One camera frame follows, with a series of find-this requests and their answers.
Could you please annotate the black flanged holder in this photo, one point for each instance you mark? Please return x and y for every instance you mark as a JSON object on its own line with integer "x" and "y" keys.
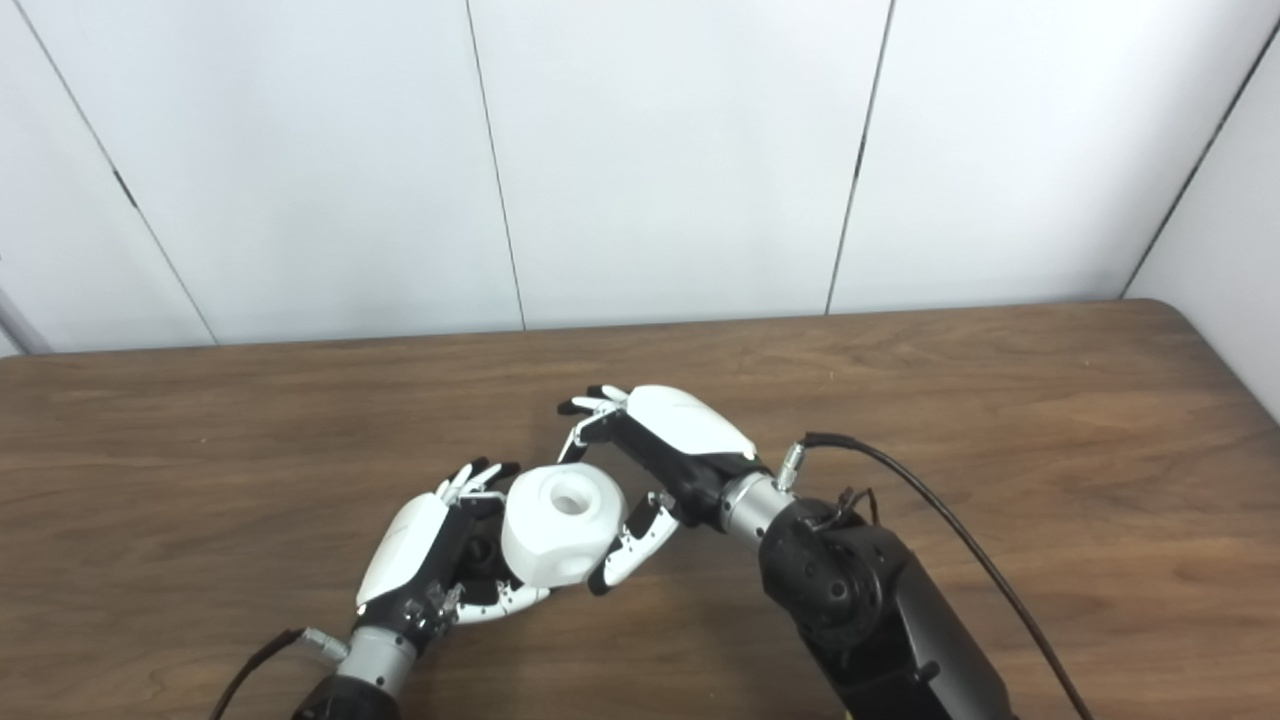
{"x": 482, "y": 560}

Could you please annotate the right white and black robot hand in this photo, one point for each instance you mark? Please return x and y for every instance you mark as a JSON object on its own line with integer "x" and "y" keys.
{"x": 690, "y": 430}

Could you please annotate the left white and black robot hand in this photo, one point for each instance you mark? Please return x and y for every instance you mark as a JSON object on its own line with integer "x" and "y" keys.
{"x": 405, "y": 550}

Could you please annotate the round white plastic piece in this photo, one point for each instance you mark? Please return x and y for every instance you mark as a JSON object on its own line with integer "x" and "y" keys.
{"x": 560, "y": 530}

